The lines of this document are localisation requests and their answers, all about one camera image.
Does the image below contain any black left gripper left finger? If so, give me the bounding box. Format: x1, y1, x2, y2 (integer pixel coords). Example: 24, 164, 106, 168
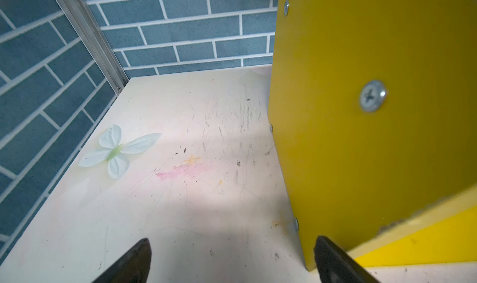
93, 238, 152, 283

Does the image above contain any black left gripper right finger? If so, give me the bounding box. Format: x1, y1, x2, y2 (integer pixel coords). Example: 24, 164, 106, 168
314, 236, 379, 283

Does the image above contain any yellow wooden bookshelf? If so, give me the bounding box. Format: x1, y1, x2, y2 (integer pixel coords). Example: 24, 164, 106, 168
268, 0, 477, 271

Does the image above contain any aluminium corner post left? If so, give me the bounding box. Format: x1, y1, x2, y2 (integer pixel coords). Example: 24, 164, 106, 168
56, 0, 129, 95

